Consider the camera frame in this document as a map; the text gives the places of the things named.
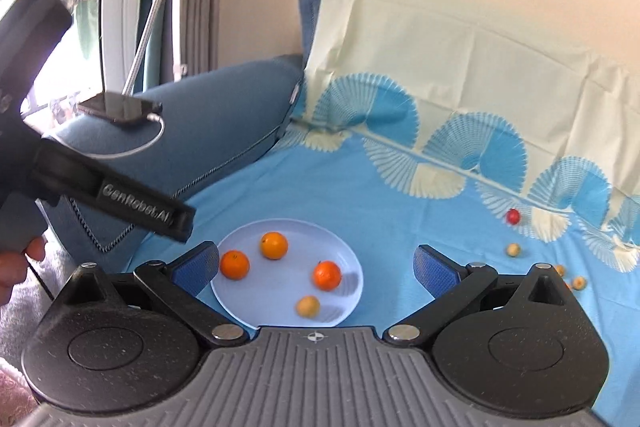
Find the small orange tangerine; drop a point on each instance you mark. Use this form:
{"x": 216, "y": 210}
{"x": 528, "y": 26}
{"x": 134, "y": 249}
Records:
{"x": 274, "y": 245}
{"x": 235, "y": 265}
{"x": 327, "y": 275}

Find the small tan longan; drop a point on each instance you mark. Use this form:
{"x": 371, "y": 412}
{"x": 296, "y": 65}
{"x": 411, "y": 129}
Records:
{"x": 513, "y": 250}
{"x": 307, "y": 307}
{"x": 579, "y": 282}
{"x": 559, "y": 270}

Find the white window frame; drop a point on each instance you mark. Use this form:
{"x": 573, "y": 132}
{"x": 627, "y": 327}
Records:
{"x": 120, "y": 7}

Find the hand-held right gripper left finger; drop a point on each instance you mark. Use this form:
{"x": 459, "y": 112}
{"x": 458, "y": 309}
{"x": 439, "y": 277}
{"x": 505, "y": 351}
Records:
{"x": 197, "y": 269}

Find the light blue plate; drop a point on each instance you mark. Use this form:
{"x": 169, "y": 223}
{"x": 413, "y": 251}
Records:
{"x": 290, "y": 277}

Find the red cherry tomato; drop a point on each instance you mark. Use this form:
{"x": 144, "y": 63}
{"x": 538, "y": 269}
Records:
{"x": 513, "y": 216}

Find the person's left hand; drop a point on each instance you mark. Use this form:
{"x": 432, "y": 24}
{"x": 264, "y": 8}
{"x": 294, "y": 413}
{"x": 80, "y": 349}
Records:
{"x": 12, "y": 274}

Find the black smartphone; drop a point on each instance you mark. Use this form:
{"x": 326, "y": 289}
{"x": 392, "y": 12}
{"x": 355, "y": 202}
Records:
{"x": 120, "y": 109}

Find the blue and cream printed sheet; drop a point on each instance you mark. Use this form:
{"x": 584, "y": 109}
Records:
{"x": 400, "y": 217}

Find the teal curtain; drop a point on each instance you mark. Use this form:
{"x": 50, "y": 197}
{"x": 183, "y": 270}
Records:
{"x": 160, "y": 57}

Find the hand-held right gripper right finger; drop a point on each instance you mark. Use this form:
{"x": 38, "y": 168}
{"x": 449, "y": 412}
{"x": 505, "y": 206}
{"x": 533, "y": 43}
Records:
{"x": 435, "y": 269}

